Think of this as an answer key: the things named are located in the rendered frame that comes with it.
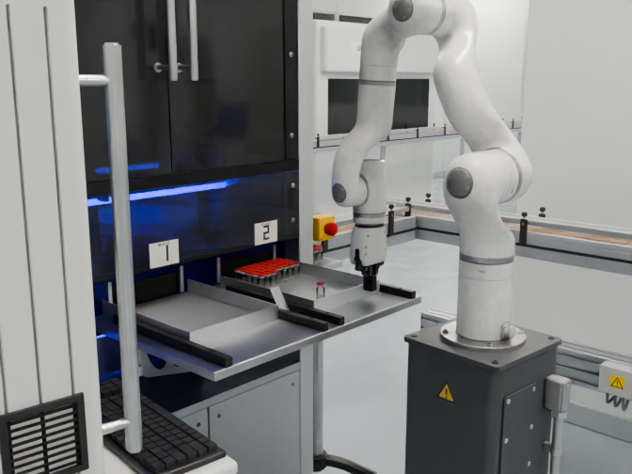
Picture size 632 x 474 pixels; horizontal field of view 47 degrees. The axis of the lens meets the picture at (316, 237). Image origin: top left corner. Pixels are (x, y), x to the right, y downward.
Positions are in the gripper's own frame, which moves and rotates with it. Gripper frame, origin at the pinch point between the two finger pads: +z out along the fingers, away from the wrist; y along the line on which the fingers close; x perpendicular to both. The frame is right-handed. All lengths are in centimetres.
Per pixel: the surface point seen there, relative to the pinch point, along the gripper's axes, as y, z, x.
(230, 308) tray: 30.8, 3.4, -19.1
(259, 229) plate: 9.7, -12.2, -30.7
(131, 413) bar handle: 87, -2, 24
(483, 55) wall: -795, -99, -427
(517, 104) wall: -796, -31, -373
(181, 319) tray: 43.9, 3.3, -21.6
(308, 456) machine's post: -10, 64, -33
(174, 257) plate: 38.1, -9.3, -30.8
